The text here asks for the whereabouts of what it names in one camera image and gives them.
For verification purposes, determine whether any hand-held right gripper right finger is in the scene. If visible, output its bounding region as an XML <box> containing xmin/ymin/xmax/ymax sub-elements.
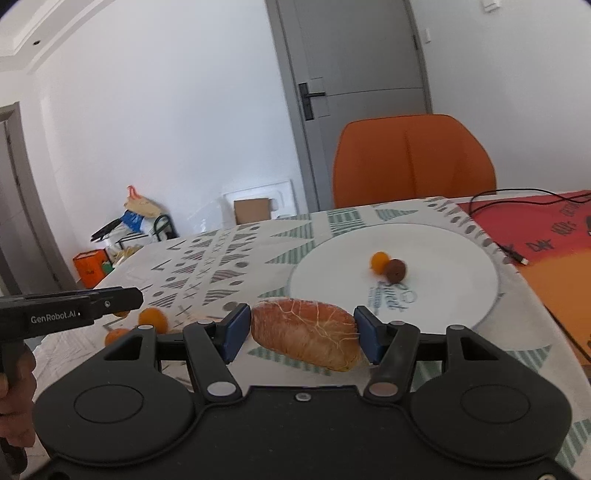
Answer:
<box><xmin>353</xmin><ymin>305</ymin><xmax>509</xmax><ymax>403</ymax></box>

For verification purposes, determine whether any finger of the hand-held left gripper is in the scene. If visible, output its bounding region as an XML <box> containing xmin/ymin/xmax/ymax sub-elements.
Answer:
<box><xmin>88</xmin><ymin>287</ymin><xmax>144</xmax><ymax>321</ymax></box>

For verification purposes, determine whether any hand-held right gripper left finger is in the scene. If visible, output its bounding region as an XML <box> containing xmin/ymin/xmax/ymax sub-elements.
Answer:
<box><xmin>92</xmin><ymin>304</ymin><xmax>251</xmax><ymax>403</ymax></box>

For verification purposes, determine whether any peeled orange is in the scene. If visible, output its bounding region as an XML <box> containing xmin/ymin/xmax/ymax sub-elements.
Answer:
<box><xmin>250</xmin><ymin>298</ymin><xmax>363</xmax><ymax>373</ymax></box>

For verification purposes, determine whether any white plate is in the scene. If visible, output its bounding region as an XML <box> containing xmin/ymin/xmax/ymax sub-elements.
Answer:
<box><xmin>288</xmin><ymin>223</ymin><xmax>502</xmax><ymax>336</ymax></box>

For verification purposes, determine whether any person's left hand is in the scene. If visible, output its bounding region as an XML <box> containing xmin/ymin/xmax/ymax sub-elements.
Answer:
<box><xmin>0</xmin><ymin>353</ymin><xmax>38</xmax><ymax>449</ymax></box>

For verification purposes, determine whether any orange box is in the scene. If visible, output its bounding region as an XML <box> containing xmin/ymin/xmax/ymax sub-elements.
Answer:
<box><xmin>72</xmin><ymin>249</ymin><xmax>108</xmax><ymax>289</ymax></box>

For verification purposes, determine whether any black folded item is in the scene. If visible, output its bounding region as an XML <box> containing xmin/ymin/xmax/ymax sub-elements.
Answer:
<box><xmin>90</xmin><ymin>219</ymin><xmax>123</xmax><ymax>243</ymax></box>

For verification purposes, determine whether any small brown fruit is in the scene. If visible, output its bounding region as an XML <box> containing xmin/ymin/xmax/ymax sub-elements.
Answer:
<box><xmin>385</xmin><ymin>258</ymin><xmax>408</xmax><ymax>284</ymax></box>

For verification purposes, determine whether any patterned tablecloth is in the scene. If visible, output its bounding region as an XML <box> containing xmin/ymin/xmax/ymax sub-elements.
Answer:
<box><xmin>34</xmin><ymin>196</ymin><xmax>585</xmax><ymax>469</ymax></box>

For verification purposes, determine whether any blue white bag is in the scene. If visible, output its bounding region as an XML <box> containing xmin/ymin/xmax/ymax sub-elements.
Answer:
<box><xmin>120</xmin><ymin>209</ymin><xmax>145</xmax><ymax>232</ymax></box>

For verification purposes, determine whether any black metal rack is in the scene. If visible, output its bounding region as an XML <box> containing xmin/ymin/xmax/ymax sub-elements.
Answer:
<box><xmin>154</xmin><ymin>214</ymin><xmax>179</xmax><ymax>241</ymax></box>

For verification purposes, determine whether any brown paper bag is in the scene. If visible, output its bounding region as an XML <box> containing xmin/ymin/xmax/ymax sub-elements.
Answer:
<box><xmin>123</xmin><ymin>185</ymin><xmax>160</xmax><ymax>218</ymax></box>

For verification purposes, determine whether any brown cardboard piece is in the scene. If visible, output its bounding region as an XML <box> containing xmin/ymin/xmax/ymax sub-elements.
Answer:
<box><xmin>233</xmin><ymin>198</ymin><xmax>273</xmax><ymax>226</ymax></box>

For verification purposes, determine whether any orange chair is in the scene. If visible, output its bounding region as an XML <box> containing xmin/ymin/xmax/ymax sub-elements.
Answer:
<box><xmin>333</xmin><ymin>114</ymin><xmax>498</xmax><ymax>209</ymax></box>

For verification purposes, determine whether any red orange printed mat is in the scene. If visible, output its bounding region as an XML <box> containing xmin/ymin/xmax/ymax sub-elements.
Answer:
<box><xmin>457</xmin><ymin>189</ymin><xmax>591</xmax><ymax>366</ymax></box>

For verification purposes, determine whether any grey door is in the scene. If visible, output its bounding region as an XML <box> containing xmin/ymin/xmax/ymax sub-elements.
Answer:
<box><xmin>265</xmin><ymin>0</ymin><xmax>433</xmax><ymax>214</ymax></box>

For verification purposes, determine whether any grey door frame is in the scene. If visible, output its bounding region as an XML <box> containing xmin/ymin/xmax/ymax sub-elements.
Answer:
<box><xmin>0</xmin><ymin>102</ymin><xmax>77</xmax><ymax>296</ymax></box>

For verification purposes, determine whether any black cable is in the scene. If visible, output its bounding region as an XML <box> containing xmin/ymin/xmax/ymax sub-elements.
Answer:
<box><xmin>468</xmin><ymin>187</ymin><xmax>591</xmax><ymax>267</ymax></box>

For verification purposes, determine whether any black door handle lock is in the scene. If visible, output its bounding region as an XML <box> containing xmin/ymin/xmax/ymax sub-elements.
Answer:
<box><xmin>298</xmin><ymin>82</ymin><xmax>328</xmax><ymax>121</ymax></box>

